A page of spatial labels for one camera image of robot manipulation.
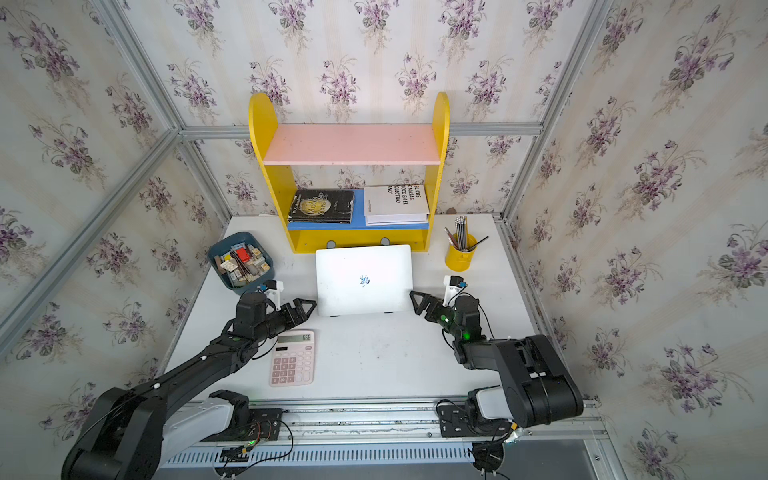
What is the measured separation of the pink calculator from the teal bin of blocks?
238 millimetres

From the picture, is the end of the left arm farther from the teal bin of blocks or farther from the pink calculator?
the teal bin of blocks

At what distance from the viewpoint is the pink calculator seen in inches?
32.0

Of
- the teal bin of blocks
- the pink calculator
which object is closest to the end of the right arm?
the pink calculator
